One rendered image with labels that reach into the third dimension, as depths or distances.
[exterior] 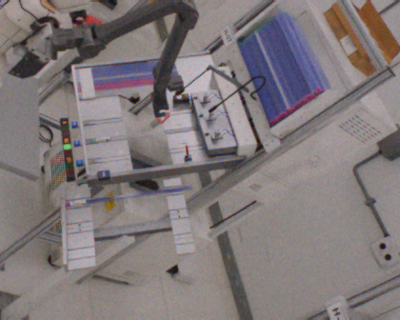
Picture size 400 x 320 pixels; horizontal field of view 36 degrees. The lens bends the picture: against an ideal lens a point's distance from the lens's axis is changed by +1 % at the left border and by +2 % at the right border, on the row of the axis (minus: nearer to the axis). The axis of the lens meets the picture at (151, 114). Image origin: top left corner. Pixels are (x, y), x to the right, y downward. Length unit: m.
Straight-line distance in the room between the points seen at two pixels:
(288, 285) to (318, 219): 0.47
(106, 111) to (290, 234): 1.88
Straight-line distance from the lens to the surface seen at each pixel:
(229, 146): 2.68
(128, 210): 2.88
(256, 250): 4.40
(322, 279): 4.09
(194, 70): 3.06
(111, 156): 2.69
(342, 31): 3.09
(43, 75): 3.59
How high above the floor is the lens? 2.26
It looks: 28 degrees down
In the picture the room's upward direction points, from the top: 51 degrees clockwise
